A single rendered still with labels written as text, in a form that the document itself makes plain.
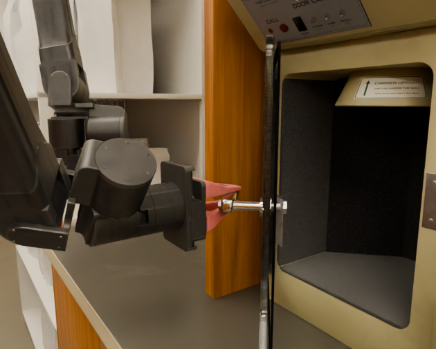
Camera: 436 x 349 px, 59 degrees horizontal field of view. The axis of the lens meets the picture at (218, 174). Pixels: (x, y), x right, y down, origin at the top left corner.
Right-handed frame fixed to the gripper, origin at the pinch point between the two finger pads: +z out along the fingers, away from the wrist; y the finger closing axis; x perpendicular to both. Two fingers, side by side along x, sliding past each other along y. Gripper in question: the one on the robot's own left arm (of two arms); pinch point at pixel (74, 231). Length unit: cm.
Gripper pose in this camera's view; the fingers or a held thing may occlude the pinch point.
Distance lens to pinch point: 72.3
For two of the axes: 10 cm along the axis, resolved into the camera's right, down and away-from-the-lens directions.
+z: 0.1, 9.8, 1.8
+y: 8.2, -1.1, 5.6
